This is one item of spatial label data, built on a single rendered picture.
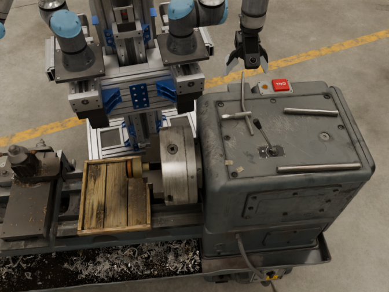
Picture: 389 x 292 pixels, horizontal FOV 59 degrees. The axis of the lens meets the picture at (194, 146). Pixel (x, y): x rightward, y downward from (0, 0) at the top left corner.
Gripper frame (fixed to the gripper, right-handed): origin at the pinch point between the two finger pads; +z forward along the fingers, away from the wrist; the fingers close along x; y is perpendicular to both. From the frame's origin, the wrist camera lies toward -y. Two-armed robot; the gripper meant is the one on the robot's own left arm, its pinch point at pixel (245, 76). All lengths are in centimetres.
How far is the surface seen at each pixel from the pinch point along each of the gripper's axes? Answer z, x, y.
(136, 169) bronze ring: 31, 42, -15
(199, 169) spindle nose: 27.8, 17.4, -19.0
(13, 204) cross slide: 45, 94, -17
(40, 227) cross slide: 45, 81, -29
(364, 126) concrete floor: 142, -132, 78
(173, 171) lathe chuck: 22.3, 27.2, -22.3
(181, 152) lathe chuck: 19.1, 23.9, -16.3
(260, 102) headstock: 16.7, -8.4, 2.3
